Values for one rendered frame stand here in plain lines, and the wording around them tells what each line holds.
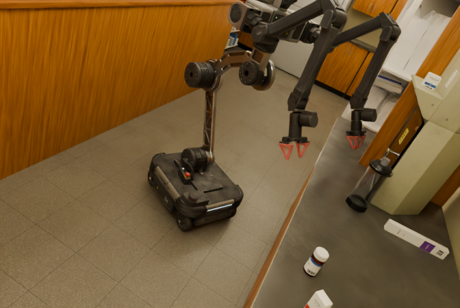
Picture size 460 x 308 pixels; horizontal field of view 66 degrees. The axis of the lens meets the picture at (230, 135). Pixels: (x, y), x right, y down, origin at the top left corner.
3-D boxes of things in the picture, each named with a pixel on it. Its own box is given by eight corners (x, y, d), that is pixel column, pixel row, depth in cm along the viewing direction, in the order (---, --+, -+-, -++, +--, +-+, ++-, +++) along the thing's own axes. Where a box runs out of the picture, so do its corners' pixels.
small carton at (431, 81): (431, 88, 156) (440, 76, 154) (432, 91, 152) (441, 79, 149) (420, 83, 157) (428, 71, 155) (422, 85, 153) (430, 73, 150)
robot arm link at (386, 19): (398, 9, 175) (388, 6, 169) (403, 35, 174) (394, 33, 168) (322, 42, 209) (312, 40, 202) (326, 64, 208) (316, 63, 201)
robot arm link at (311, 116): (300, 98, 161) (288, 98, 156) (322, 99, 153) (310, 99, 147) (298, 124, 163) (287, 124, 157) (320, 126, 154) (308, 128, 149)
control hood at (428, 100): (422, 101, 176) (435, 83, 171) (428, 120, 148) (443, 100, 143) (400, 91, 178) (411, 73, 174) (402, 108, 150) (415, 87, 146)
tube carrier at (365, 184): (369, 204, 166) (395, 169, 156) (365, 215, 157) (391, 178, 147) (348, 191, 169) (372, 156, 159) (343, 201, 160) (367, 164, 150)
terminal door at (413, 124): (376, 168, 195) (419, 105, 176) (374, 194, 168) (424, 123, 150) (375, 167, 195) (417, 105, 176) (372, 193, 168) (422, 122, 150)
